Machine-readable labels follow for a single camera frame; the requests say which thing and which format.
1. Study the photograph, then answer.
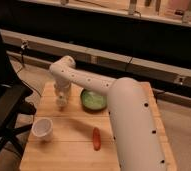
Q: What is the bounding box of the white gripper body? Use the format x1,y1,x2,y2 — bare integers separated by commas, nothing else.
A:
54,83,71,108

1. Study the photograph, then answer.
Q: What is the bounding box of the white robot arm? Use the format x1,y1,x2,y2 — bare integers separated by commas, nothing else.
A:
49,56,167,171

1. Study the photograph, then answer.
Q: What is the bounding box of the green ceramic bowl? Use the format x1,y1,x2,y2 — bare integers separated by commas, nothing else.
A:
80,89,107,111

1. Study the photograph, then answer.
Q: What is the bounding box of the orange red bottle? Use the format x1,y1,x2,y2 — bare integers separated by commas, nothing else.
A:
92,127,101,151

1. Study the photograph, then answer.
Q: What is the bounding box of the white paper cup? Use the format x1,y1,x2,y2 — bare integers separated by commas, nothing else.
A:
32,118,53,142

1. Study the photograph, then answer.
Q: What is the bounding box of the wooden table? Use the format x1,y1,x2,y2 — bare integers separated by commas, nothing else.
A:
19,81,178,171

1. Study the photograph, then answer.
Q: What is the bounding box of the black chair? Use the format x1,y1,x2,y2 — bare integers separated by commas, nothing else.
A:
0,34,36,155

